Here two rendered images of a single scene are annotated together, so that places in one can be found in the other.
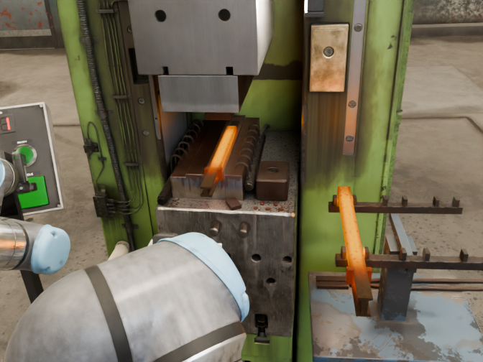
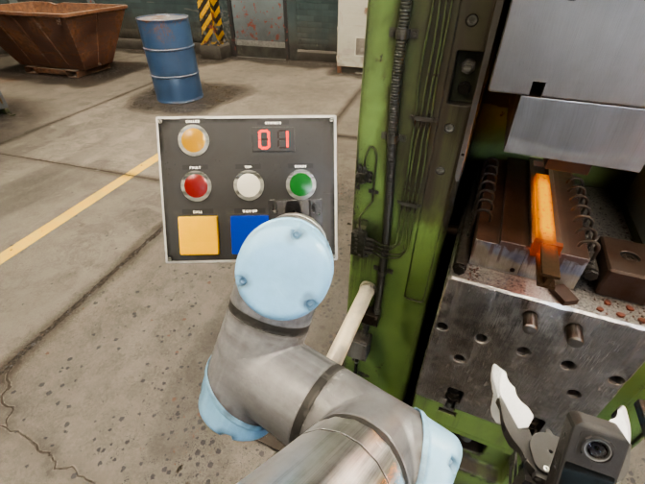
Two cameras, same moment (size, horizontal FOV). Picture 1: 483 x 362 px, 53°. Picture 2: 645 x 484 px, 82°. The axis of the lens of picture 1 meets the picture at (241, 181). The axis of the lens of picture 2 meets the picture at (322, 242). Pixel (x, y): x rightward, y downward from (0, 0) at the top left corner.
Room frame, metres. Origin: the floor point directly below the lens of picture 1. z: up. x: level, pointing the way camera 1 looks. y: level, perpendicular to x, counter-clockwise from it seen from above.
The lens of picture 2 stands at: (0.50, 0.35, 1.44)
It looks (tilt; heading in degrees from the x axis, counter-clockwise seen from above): 38 degrees down; 14
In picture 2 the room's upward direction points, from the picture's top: straight up
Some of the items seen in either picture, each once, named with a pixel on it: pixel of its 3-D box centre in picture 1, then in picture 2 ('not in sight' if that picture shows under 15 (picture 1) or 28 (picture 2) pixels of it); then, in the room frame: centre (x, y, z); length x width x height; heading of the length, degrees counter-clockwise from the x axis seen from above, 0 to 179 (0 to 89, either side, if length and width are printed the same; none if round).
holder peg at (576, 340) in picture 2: (244, 230); (574, 335); (1.05, 0.00, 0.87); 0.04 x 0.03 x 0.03; 171
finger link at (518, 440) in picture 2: not in sight; (525, 433); (0.76, 0.17, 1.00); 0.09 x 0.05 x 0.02; 27
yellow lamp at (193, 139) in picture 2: not in sight; (193, 140); (1.09, 0.75, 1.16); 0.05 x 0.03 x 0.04; 81
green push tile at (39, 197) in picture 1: (31, 192); not in sight; (1.06, 0.53, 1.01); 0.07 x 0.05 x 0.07; 106
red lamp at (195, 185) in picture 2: not in sight; (196, 185); (1.05, 0.74, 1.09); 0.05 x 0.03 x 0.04; 81
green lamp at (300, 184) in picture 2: (24, 155); (300, 184); (1.10, 0.55, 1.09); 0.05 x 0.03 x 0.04; 81
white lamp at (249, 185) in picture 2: not in sight; (249, 185); (1.08, 0.64, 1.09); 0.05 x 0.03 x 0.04; 81
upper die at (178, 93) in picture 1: (215, 70); (568, 97); (1.35, 0.06, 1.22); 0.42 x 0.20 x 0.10; 171
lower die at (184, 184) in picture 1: (220, 151); (525, 207); (1.35, 0.06, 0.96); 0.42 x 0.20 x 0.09; 171
